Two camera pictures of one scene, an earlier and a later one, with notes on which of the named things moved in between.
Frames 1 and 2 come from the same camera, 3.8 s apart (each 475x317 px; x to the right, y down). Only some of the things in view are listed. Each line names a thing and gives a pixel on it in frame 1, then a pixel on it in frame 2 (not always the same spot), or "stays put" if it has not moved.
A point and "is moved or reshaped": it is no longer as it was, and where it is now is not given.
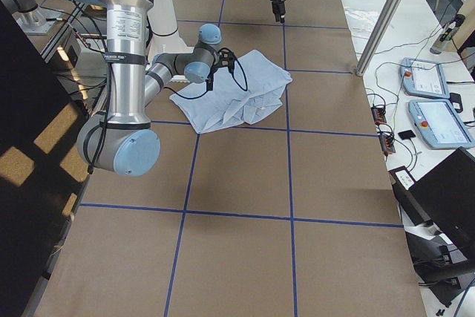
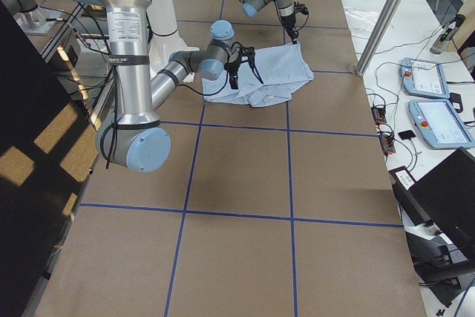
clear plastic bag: [360, 22] stays put
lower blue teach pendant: [436, 122] stays put
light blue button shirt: [251, 92] is moved or reshaped
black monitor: [437, 214] stays put
